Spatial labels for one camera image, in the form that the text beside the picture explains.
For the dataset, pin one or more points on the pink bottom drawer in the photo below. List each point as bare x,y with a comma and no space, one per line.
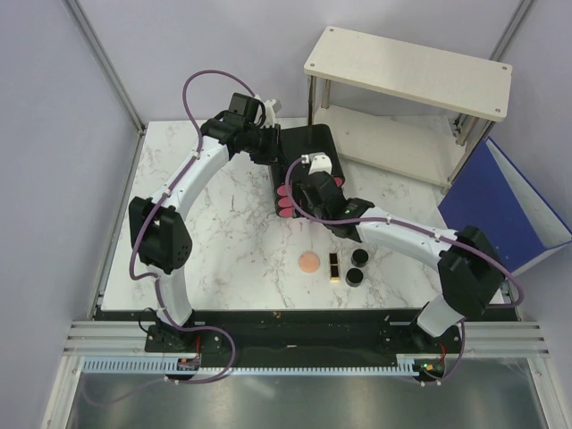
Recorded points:
288,213

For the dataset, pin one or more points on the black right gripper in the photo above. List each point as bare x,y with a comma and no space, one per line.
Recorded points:
299,196

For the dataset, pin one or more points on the black drawer cabinet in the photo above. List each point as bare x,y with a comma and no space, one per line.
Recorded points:
299,141

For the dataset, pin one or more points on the gold black lipstick case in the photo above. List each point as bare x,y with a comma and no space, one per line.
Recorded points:
334,267

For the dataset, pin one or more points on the blue binder folder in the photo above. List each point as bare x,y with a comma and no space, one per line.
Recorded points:
492,194

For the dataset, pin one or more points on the white two-tier shelf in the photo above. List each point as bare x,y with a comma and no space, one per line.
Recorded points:
413,110

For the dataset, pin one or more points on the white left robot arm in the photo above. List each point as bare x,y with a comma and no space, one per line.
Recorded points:
160,241

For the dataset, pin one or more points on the peach makeup sponge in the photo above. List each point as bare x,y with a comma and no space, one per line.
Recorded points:
309,262

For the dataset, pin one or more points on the black round jar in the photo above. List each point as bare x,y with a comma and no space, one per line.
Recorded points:
359,258
354,277

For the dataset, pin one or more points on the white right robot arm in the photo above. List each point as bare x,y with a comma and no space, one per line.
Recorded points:
468,268

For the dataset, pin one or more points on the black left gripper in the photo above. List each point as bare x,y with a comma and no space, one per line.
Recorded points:
273,153

